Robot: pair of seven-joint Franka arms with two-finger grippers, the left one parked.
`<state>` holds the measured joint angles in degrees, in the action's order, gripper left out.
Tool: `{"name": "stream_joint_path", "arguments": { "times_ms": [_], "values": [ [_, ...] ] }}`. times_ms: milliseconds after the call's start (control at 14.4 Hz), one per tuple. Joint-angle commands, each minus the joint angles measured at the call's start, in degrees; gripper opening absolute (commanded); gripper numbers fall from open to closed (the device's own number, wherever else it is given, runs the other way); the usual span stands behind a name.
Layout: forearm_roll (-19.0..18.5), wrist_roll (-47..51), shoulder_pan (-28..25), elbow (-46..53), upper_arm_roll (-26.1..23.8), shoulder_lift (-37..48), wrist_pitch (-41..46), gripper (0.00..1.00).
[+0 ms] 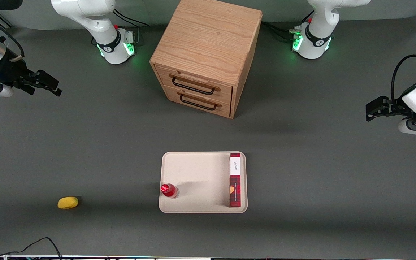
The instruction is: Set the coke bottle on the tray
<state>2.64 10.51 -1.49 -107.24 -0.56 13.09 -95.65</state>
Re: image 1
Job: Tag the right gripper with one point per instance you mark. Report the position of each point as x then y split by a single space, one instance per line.
12 70

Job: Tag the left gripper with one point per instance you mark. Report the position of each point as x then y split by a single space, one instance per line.
395 107

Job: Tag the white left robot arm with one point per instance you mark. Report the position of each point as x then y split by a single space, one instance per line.
316 36

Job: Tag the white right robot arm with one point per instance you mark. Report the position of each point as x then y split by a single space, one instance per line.
92 18

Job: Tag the wooden drawer cabinet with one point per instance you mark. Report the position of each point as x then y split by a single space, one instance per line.
208 39

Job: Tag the red coke bottle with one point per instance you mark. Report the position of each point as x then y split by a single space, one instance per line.
169 190

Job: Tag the wooden drawer front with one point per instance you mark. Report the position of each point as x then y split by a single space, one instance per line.
200 106
197 81

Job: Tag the red plaid cardboard box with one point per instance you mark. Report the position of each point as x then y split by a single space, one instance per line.
235 180

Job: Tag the beige rectangular tray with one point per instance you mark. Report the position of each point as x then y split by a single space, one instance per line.
200 173

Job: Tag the yellow lemon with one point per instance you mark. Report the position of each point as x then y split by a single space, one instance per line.
67 203

